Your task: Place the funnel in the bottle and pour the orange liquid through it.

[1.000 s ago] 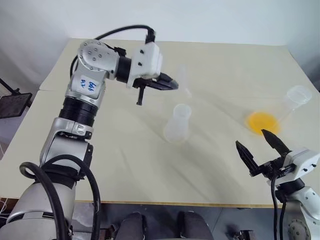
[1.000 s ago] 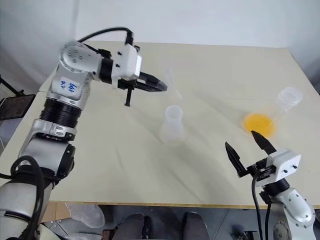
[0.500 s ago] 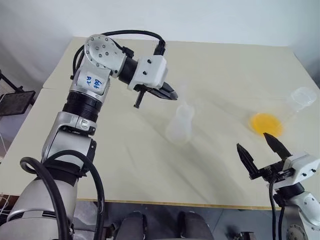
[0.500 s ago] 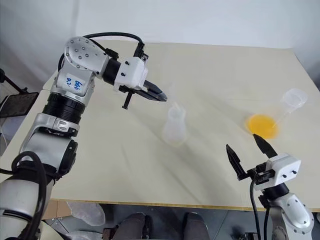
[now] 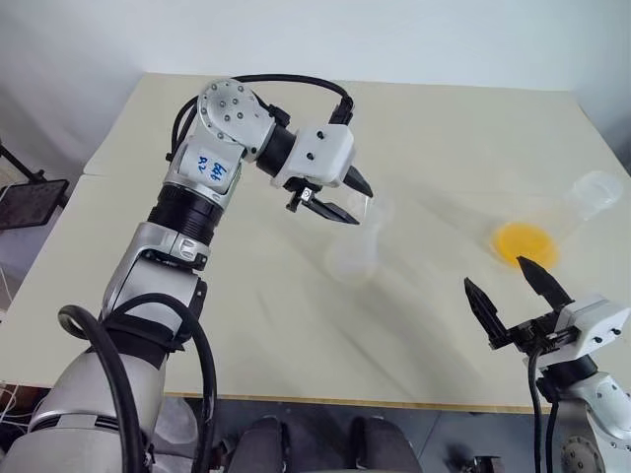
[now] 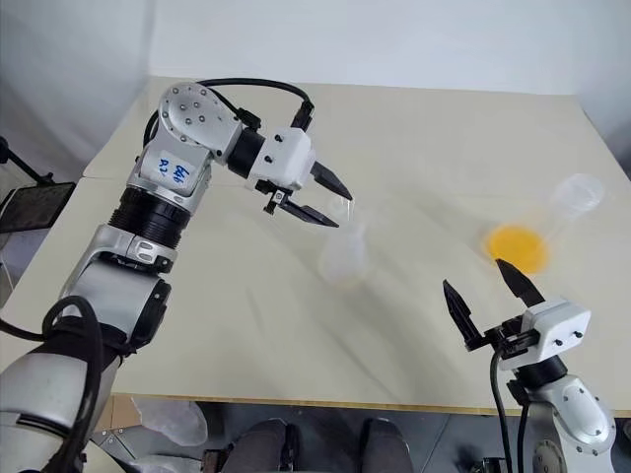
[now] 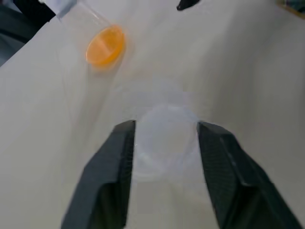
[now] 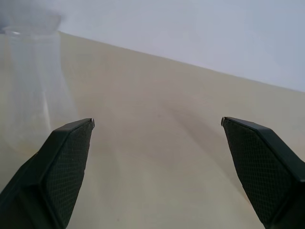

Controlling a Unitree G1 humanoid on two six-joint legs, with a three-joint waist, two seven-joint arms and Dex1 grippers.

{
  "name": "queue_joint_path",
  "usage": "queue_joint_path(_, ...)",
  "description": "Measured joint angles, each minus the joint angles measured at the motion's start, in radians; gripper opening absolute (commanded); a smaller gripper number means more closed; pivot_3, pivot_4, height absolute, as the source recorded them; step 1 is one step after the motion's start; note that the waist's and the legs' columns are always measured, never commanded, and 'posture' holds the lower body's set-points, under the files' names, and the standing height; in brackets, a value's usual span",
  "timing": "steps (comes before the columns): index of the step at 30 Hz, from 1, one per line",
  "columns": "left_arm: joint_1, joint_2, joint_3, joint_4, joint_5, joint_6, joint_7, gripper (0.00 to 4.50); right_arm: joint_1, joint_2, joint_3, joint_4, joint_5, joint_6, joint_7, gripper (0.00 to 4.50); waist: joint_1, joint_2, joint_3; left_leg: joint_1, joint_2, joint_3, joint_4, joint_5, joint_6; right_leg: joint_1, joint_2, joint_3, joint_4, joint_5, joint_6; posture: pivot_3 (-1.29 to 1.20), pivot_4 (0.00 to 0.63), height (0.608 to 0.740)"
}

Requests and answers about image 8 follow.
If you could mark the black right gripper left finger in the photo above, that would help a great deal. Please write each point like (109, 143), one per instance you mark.
(54, 176)

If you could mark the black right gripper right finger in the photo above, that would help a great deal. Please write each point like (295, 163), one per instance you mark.
(267, 171)

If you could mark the clear conical glass flask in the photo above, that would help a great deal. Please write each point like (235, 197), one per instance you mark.
(33, 90)

